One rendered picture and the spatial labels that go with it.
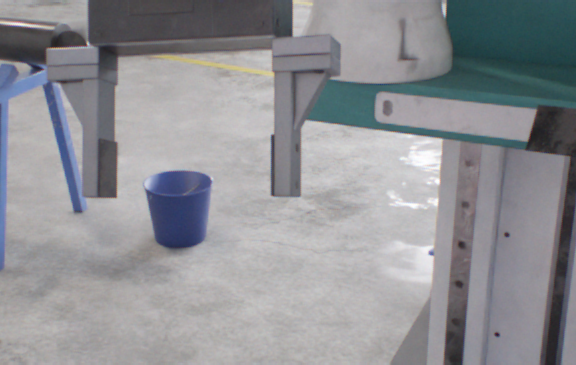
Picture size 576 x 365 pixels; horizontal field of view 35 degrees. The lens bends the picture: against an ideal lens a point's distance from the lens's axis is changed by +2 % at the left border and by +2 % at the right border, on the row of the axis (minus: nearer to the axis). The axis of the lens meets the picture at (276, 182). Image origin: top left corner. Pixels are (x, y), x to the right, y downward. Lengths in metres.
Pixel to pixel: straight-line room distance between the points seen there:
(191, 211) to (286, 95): 3.35
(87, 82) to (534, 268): 0.87
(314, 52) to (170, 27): 0.10
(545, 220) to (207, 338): 2.17
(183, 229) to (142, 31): 3.36
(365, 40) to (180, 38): 0.48
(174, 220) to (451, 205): 2.72
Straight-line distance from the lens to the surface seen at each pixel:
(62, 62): 0.64
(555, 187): 1.31
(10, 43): 3.85
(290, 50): 0.58
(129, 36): 0.61
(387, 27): 1.05
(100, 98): 0.63
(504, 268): 1.37
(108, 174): 0.63
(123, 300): 3.62
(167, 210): 3.91
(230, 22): 0.58
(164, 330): 3.40
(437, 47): 1.08
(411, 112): 1.05
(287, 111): 0.57
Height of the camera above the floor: 1.75
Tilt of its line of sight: 22 degrees down
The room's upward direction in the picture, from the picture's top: straight up
